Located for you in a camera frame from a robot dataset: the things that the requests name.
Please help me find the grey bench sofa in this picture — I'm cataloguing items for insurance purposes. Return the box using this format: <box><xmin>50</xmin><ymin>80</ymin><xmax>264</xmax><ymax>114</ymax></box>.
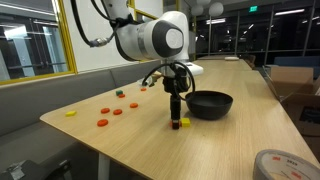
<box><xmin>0</xmin><ymin>53</ymin><xmax>196</xmax><ymax>180</ymax></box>

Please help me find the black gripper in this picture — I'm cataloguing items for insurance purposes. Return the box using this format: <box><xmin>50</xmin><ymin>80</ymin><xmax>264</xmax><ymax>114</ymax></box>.
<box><xmin>162</xmin><ymin>68</ymin><xmax>189</xmax><ymax>131</ymax></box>

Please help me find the wooden mount plate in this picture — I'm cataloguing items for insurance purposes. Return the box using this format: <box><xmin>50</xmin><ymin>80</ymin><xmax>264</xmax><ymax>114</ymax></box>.
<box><xmin>136</xmin><ymin>73</ymin><xmax>164</xmax><ymax>88</ymax></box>

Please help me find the light wood table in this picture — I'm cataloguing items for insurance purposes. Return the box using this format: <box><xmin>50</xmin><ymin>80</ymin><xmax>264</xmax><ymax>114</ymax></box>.
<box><xmin>178</xmin><ymin>54</ymin><xmax>253</xmax><ymax>72</ymax></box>

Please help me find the yellow window frame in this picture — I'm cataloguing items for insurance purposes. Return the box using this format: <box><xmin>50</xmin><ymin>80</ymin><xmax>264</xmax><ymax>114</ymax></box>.
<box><xmin>0</xmin><ymin>0</ymin><xmax>78</xmax><ymax>86</ymax></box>

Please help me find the yellow cube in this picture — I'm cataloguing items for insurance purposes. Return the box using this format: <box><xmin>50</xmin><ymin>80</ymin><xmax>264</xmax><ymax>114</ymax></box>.
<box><xmin>180</xmin><ymin>117</ymin><xmax>192</xmax><ymax>128</ymax></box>

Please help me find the black item in box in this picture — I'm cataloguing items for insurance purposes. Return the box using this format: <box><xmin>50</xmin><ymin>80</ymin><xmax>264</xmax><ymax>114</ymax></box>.
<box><xmin>298</xmin><ymin>105</ymin><xmax>320</xmax><ymax>126</ymax></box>

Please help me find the grey tape roll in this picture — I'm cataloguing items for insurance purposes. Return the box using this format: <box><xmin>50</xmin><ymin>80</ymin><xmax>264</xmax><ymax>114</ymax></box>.
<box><xmin>252</xmin><ymin>148</ymin><xmax>320</xmax><ymax>180</ymax></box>

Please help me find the open cardboard box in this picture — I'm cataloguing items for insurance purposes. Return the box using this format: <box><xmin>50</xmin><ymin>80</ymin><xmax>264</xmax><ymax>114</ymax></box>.
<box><xmin>279</xmin><ymin>77</ymin><xmax>320</xmax><ymax>138</ymax></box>
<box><xmin>263</xmin><ymin>64</ymin><xmax>316</xmax><ymax>101</ymax></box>

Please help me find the ceiling light strip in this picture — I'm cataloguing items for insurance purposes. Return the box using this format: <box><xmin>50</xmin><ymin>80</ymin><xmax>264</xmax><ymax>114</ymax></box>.
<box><xmin>274</xmin><ymin>8</ymin><xmax>306</xmax><ymax>17</ymax></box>
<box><xmin>205</xmin><ymin>18</ymin><xmax>227</xmax><ymax>26</ymax></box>

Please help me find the white table leg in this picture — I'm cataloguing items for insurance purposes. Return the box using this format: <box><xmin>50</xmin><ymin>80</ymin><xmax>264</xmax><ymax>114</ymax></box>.
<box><xmin>97</xmin><ymin>152</ymin><xmax>111</xmax><ymax>180</ymax></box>

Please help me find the black equipment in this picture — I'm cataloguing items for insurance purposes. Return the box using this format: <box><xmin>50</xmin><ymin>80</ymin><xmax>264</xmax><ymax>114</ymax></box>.
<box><xmin>0</xmin><ymin>159</ymin><xmax>73</xmax><ymax>180</ymax></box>

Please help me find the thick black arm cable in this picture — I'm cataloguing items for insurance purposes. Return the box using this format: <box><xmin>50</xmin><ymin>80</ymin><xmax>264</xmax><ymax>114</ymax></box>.
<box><xmin>69</xmin><ymin>0</ymin><xmax>134</xmax><ymax>48</ymax></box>

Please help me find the black bowl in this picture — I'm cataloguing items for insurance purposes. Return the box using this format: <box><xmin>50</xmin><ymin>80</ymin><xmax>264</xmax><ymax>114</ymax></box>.
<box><xmin>184</xmin><ymin>90</ymin><xmax>234</xmax><ymax>121</ymax></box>

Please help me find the blue sofa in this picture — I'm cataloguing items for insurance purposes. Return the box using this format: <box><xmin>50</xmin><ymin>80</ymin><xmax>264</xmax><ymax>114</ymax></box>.
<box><xmin>273</xmin><ymin>55</ymin><xmax>320</xmax><ymax>79</ymax></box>

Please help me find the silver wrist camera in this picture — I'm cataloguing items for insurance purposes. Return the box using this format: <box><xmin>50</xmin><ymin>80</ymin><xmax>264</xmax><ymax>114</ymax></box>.
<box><xmin>188</xmin><ymin>63</ymin><xmax>205</xmax><ymax>77</ymax></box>

